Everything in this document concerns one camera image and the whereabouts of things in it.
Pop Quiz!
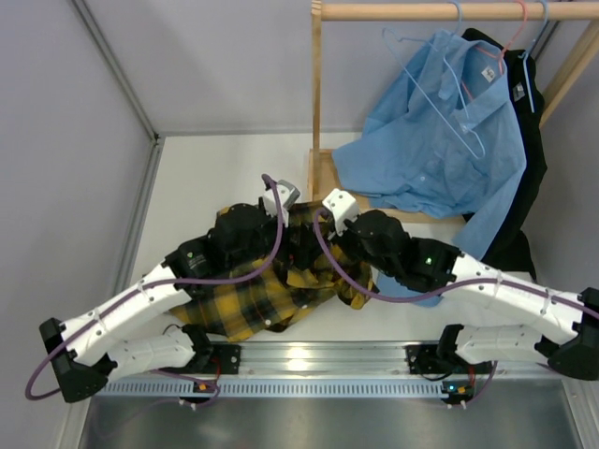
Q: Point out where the slotted cable duct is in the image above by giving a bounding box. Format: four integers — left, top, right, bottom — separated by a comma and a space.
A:
98, 377, 466, 398

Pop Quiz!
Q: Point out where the light blue wire hanger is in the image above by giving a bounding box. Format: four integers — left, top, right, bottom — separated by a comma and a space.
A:
381, 1, 486, 160

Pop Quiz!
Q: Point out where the light blue shirt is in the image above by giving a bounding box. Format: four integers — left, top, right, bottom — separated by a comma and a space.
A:
332, 30, 528, 310

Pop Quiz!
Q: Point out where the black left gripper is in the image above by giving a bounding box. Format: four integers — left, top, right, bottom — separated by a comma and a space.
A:
228, 204, 327, 271

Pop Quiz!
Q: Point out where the aluminium frame post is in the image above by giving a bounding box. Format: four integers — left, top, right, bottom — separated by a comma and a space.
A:
68, 0, 160, 144

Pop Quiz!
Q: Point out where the wooden clothes rack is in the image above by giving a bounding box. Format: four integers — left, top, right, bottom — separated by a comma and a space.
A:
307, 0, 599, 225

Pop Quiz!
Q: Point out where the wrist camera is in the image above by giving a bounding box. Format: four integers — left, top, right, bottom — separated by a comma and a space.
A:
322, 188, 360, 232
260, 180, 300, 225

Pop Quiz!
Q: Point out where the aluminium mounting rail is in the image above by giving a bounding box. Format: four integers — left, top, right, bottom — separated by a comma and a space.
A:
119, 340, 584, 378

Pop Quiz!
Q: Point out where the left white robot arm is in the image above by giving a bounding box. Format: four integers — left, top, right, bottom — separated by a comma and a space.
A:
39, 203, 332, 403

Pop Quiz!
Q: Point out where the black garment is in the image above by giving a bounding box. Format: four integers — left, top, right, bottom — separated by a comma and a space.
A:
482, 50, 547, 279

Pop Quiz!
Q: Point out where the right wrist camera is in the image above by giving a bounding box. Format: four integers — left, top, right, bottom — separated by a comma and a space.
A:
322, 188, 360, 232

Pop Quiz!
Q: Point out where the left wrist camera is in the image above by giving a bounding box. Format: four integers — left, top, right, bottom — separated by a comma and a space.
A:
260, 180, 300, 225

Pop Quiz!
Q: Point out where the yellow plaid flannel shirt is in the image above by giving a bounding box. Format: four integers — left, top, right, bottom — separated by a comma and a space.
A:
170, 202, 369, 342

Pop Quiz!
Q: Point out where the pink wire hanger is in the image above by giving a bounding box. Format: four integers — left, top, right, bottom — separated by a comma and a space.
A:
462, 0, 529, 74

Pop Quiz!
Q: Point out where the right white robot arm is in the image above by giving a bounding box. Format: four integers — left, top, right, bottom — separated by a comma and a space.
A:
330, 210, 598, 381

